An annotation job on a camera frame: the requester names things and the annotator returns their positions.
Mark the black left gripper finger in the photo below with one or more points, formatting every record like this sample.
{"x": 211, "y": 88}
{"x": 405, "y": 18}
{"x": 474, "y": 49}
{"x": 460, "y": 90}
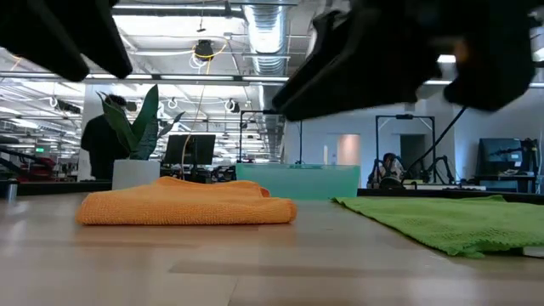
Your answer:
{"x": 34, "y": 30}
{"x": 89, "y": 30}

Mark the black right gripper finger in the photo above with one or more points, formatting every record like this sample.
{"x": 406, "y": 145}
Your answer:
{"x": 336, "y": 30}
{"x": 340, "y": 89}

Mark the green microfiber towel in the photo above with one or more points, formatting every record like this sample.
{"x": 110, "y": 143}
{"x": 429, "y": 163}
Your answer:
{"x": 446, "y": 225}

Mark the orange microfiber towel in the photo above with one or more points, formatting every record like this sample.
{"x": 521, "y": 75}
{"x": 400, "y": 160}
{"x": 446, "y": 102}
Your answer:
{"x": 183, "y": 204}

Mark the black background robot arm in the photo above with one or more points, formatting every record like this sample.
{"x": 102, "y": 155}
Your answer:
{"x": 442, "y": 163}

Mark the teal plastic basket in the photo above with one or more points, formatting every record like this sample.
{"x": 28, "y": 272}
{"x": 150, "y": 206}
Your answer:
{"x": 306, "y": 183}

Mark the grey metal cylinder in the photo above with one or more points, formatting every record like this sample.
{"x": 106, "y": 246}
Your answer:
{"x": 12, "y": 191}

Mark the person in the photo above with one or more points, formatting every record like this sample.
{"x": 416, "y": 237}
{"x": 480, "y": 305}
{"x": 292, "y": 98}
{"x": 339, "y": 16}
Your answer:
{"x": 389, "y": 161}
{"x": 100, "y": 149}

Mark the black ceiling device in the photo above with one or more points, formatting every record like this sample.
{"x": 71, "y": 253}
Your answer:
{"x": 204, "y": 49}

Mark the green snake plant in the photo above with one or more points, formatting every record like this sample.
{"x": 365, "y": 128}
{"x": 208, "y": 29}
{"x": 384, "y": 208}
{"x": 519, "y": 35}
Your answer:
{"x": 142, "y": 136}

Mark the black computer monitor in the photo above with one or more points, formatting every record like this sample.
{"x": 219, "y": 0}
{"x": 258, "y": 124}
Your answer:
{"x": 195, "y": 149}
{"x": 497, "y": 155}

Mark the white plant pot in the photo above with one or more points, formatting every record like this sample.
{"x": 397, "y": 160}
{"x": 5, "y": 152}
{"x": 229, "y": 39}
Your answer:
{"x": 136, "y": 174}

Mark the dark desk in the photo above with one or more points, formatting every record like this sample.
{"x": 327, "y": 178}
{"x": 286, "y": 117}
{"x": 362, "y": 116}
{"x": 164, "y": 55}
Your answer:
{"x": 510, "y": 177}

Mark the black station frame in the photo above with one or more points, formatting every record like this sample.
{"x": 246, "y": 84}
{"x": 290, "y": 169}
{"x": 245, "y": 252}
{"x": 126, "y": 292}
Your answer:
{"x": 255, "y": 111}
{"x": 404, "y": 116}

